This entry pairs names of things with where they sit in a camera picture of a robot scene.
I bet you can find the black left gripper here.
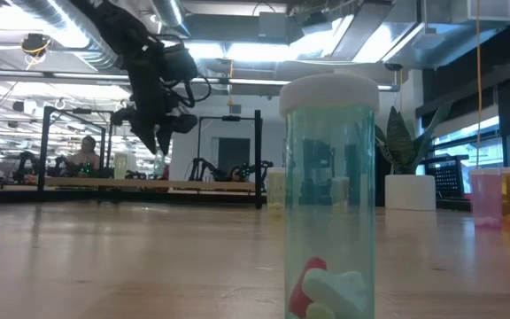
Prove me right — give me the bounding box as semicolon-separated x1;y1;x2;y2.
111;48;199;156

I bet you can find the green medicine bottle white cap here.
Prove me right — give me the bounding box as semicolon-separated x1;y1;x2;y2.
152;150;166;181

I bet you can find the pink medicine bottle white cap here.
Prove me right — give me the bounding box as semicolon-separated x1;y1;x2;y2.
468;167;503;228

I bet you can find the person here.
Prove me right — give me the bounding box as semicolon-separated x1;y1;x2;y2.
66;135;102;172

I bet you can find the grey ceiling pipe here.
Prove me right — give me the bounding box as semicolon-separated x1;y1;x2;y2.
0;68;401;93

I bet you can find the green bottle with red pill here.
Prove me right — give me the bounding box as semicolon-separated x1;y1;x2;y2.
279;73;381;319

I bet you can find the snake plant white pot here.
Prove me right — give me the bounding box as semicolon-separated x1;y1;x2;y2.
374;100;454;212

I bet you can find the black mesh crate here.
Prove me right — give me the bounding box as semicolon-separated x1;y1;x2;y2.
422;154;471;200

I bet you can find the wooden shelf black metal frame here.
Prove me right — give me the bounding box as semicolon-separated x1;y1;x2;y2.
36;105;264;210

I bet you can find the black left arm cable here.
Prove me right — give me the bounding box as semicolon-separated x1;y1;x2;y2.
182;73;213;110

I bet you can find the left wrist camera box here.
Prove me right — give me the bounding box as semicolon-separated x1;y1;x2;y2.
160;43;199;83

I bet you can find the black ceiling cable reel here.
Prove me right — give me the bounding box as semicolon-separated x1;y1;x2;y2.
19;33;52;58

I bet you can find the silver round ventilation duct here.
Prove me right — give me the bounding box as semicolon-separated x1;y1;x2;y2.
9;0;123;74

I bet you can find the rectangular sheet metal duct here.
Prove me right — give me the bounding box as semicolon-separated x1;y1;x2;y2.
288;0;510;72

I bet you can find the yellow hanging cord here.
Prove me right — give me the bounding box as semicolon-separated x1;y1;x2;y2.
475;0;484;169

